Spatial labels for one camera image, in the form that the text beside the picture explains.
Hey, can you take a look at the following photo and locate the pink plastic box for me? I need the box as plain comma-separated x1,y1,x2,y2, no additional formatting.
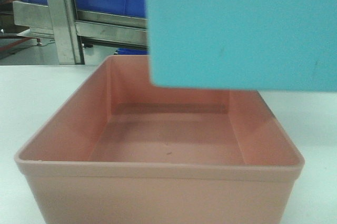
15,55,304,223

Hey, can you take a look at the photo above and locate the light blue plastic box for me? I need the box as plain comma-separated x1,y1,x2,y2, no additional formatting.
146,0,336,91

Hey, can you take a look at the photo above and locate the dark blue crate lower shelf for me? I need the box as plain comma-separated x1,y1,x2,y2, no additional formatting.
116,48,148,55

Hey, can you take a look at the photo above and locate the stainless steel shelf frame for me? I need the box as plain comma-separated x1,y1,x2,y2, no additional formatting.
13,0,147,64

